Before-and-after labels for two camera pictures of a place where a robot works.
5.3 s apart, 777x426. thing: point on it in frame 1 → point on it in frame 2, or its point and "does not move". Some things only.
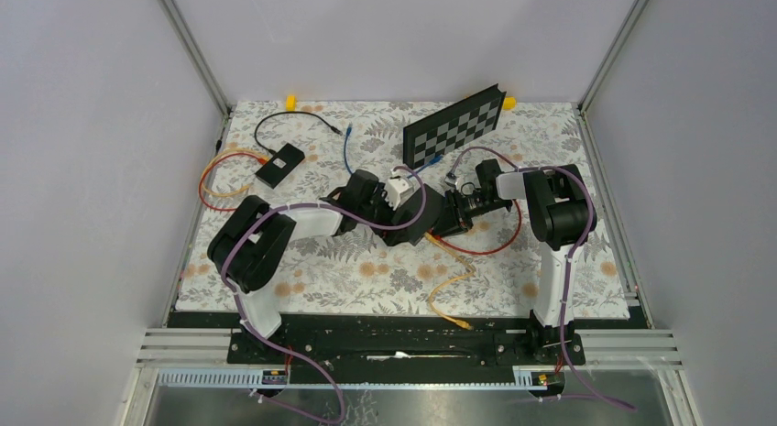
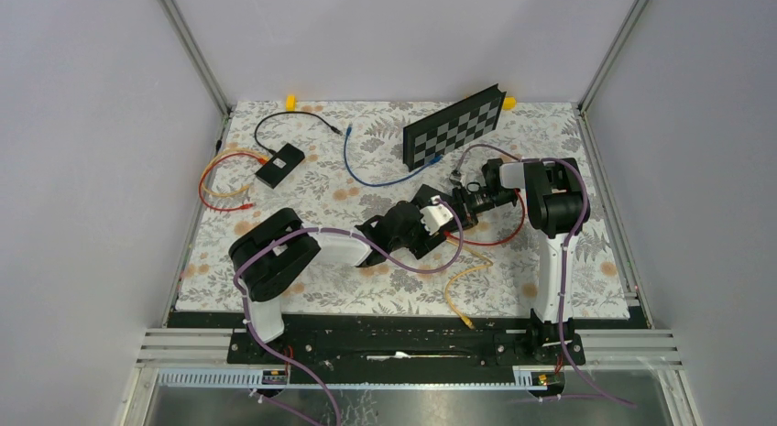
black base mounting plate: x=407 y=342 does not move
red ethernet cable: x=433 y=234 → x=446 y=233
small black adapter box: x=279 y=165 does not move
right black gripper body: x=464 y=209 does not move
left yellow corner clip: x=290 y=103 does not move
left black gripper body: x=377 y=210 → x=414 y=240
